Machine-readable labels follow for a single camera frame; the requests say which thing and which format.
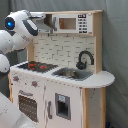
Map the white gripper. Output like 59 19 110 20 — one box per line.
29 12 46 19

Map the toy microwave door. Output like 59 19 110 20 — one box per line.
52 14 78 33

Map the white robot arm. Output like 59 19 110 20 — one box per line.
0 10 46 128

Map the wooden toy kitchen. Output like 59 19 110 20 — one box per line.
10 10 115 128

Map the grey range hood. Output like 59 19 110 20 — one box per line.
34 17 53 33

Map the black stove top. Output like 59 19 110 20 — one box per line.
20 61 56 73

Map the left stove knob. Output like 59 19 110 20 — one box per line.
13 76 19 81

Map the stove knob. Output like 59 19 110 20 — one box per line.
13 76 19 81
32 81 38 87

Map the right stove knob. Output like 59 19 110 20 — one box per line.
32 81 38 87

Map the black toy faucet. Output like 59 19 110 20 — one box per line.
75 50 95 71

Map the metal toy sink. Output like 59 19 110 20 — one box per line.
52 67 92 81

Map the white oven door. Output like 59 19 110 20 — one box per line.
11 80 45 125

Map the grey backdrop curtain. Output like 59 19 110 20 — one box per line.
0 0 128 128

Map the cabinet door with dispenser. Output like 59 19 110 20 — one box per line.
46 82 81 128

